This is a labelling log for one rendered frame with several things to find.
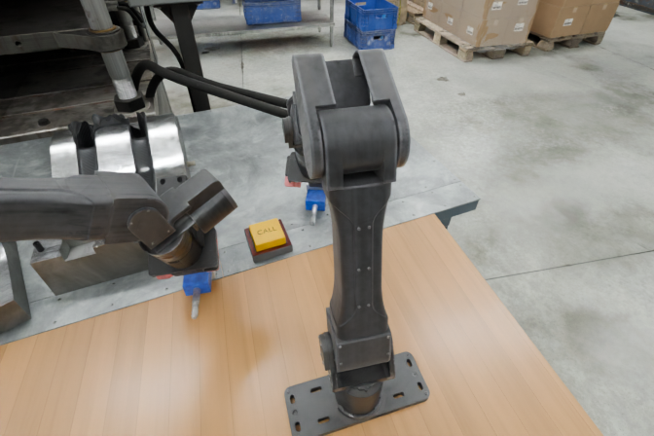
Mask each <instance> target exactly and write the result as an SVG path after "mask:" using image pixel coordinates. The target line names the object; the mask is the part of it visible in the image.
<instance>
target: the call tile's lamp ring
mask: <svg viewBox="0 0 654 436"><path fill-rule="evenodd" d="M278 222H279V224H280V226H281V229H282V231H283V232H284V235H285V238H286V240H287V243H285V244H282V245H279V246H276V247H272V248H269V249H266V250H262V251H259V252H255V249H254V246H253V243H252V240H251V237H250V234H249V232H248V231H249V228H246V229H244V230H245V233H246V236H247V239H248V242H249V246H250V249H251V252H252V255H253V256H256V255H259V254H263V253H266V252H270V251H273V250H276V249H279V248H282V247H286V246H289V245H292V243H291V241H290V239H289V236H288V234H287V233H286V230H285V228H284V226H283V224H282V221H281V219H279V220H278Z"/></svg>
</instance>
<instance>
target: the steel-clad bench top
mask: <svg viewBox="0 0 654 436"><path fill-rule="evenodd" d="M177 117H178V120H179V124H180V126H181V130H182V133H183V138H184V144H185V149H186V154H187V160H188V162H191V161H195V163H196V165H192V166H190V167H189V170H190V175H191V177H192V176H193V175H195V174H196V173H197V172H199V171H200V170H202V169H207V170H208V171H209V172H210V173H211V174H212V175H213V176H215V177H216V178H217V179H218V180H219V181H220V182H221V183H222V185H223V186H224V188H225V189H226V190H227V191H228V193H229V194H230V195H231V196H232V198H233V199H234V200H235V202H236V204H237V206H238V208H237V209H235V210H234V211H233V212H232V213H231V214H229V215H228V216H227V217H226V218H224V219H223V220H222V221H221V222H219V223H218V224H217V225H216V226H215V227H214V228H215V229H216V231H217V241H218V253H219V258H220V259H219V270H218V271H216V277H215V278H212V281H213V280H216V279H220V278H223V277H226V276H230V275H233V274H236V273H242V272H245V271H248V270H252V269H255V268H258V267H261V266H264V265H267V264H270V263H273V262H277V261H280V260H283V259H287V258H290V257H293V256H296V255H300V254H303V253H306V252H310V251H312V250H315V249H318V248H322V247H325V246H328V245H332V244H333V236H332V221H331V214H330V208H329V204H328V203H326V206H325V211H317V213H316V219H315V225H314V226H311V225H310V224H309V219H310V215H311V210H306V197H307V188H306V184H307V183H306V182H302V183H301V188H298V187H285V185H284V181H285V168H286V161H287V157H288V156H290V154H291V153H292V152H295V150H294V148H289V146H288V143H285V141H284V135H283V129H282V118H279V117H277V116H274V115H271V114H267V113H264V112H261V111H258V110H255V109H252V108H249V107H246V106H243V105H240V104H239V105H234V106H228V107H223V108H217V109H211V110H205V111H199V112H194V113H188V114H182V115H177ZM51 140H52V136H51V137H45V138H40V139H34V140H28V141H22V142H17V143H11V144H5V145H0V174H1V176H2V177H20V178H53V176H52V164H51ZM476 200H480V198H479V197H478V196H477V195H476V194H475V193H474V192H473V191H471V190H470V189H469V188H468V187H467V186H466V185H465V184H464V183H462V182H461V181H460V180H459V179H458V178H457V177H456V176H455V175H454V174H452V173H451V172H450V171H449V170H448V169H447V168H446V167H445V166H443V165H442V164H441V163H440V162H439V161H438V160H437V159H435V158H434V157H433V156H432V155H431V154H430V153H429V152H428V151H427V150H425V149H424V148H423V147H422V146H421V145H420V144H419V143H418V142H416V141H415V140H414V139H413V138H412V136H411V147H410V154H409V157H408V160H407V162H406V164H405V165H404V166H403V167H397V174H396V182H392V183H391V196H390V198H389V200H388V203H387V207H386V211H385V215H384V221H383V228H384V229H385V228H389V227H392V226H395V225H398V224H402V223H405V222H408V221H411V220H415V219H417V218H420V217H424V216H427V215H430V214H433V213H434V214H435V213H438V212H441V211H445V210H448V209H451V208H454V207H458V206H461V205H464V204H467V203H470V202H473V201H476ZM274 218H277V219H278V220H279V219H281V221H282V223H283V225H284V228H285V230H286V232H287V234H288V236H289V238H290V240H291V243H292V245H293V251H292V252H289V253H286V254H282V255H279V256H276V257H272V258H270V259H267V260H263V261H260V262H257V263H254V262H253V259H252V256H251V253H250V250H249V246H248V243H247V240H246V237H245V233H244V229H246V228H249V225H253V224H256V223H260V222H264V221H268V220H271V219H274ZM35 241H36V239H35V240H20V241H16V243H17V248H18V255H19V260H20V265H21V270H22V275H23V280H24V285H25V290H26V295H27V300H28V304H29V309H30V314H31V319H29V320H27V321H25V322H23V323H21V324H20V325H18V326H16V327H14V328H12V329H10V330H7V331H5V332H3V333H1V334H0V345H5V344H8V343H12V342H15V341H18V340H21V339H25V338H28V337H31V336H34V335H38V334H41V333H44V332H48V331H51V330H53V329H56V328H60V327H63V326H66V325H70V324H73V323H76V322H79V321H83V320H86V319H89V318H93V317H96V316H99V315H101V314H105V313H108V312H111V311H114V310H118V309H123V308H127V307H130V306H133V305H136V304H140V303H143V302H146V301H150V300H153V299H156V298H159V297H162V296H165V295H168V294H172V293H175V292H178V291H181V290H184V289H183V287H182V285H183V277H184V275H179V276H173V277H171V278H166V279H157V277H156V276H155V277H152V276H150V275H149V274H148V270H147V271H144V272H138V273H134V274H131V275H127V276H124V277H120V278H116V279H113V280H109V281H106V282H102V283H99V284H95V285H93V286H89V287H85V288H82V289H78V290H75V291H71V292H68V293H64V294H61V295H57V296H56V295H55V294H54V293H53V291H52V290H51V289H50V288H49V287H48V285H47V284H46V283H45V282H44V280H43V279H42V278H41V277H40V276H39V274H38V273H36V272H35V270H34V269H33V268H32V267H31V266H30V264H29V263H30V260H31V256H32V253H33V249H34V246H33V245H32V244H33V242H35ZM220 262H221V264H220ZM221 267H222V268H221ZM222 271H223V272H222Z"/></svg>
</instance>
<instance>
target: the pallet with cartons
mask: <svg viewBox="0 0 654 436"><path fill-rule="evenodd" d="M619 1H620V0H540V1H539V4H538V7H537V10H536V13H535V15H534V19H533V22H532V25H531V28H530V31H529V33H530V34H533V35H536V36H538V37H540V38H539V39H541V40H540V41H539V42H538V43H535V42H533V44H532V46H533V47H535V48H537V49H539V50H542V51H544V52H550V51H551V50H552V49H554V43H556V44H559V45H561V46H564V47H566V48H569V49H571V48H579V45H578V44H579V43H580V42H581V41H585V42H588V43H591V44H593V45H598V44H600V43H601V41H602V39H603V37H604V34H605V31H606V30H607V28H608V27H609V24H610V23H611V21H612V19H613V17H614V15H615V13H616V11H617V8H618V6H619V4H620V2H619Z"/></svg>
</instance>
